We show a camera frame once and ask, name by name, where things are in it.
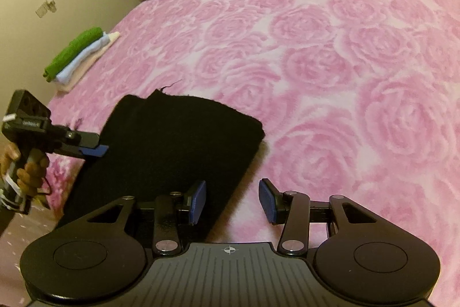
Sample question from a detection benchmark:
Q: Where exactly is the person's left hand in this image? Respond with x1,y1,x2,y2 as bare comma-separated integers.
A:
0,142,50,199

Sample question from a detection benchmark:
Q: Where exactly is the metal wall hook bracket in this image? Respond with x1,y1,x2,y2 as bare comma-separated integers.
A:
35,0,57,17

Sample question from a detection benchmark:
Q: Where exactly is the pink rose print blanket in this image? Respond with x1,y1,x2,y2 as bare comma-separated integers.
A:
46,0,460,305

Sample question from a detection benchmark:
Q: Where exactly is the black garment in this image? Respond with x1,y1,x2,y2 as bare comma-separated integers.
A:
57,88,267,243

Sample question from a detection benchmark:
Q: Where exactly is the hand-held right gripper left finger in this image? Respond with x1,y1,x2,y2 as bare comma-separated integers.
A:
88,180,208,256

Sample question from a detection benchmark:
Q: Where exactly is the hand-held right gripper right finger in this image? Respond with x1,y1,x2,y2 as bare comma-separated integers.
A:
258,178,379,255

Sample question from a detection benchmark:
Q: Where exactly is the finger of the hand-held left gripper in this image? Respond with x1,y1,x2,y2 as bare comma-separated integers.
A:
77,132,109,159

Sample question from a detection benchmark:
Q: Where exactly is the folded light blue cloth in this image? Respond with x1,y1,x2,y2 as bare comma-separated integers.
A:
55,33,110,85

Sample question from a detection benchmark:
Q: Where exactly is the folded cream cloth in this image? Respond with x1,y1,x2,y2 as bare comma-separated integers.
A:
53,31,121,94

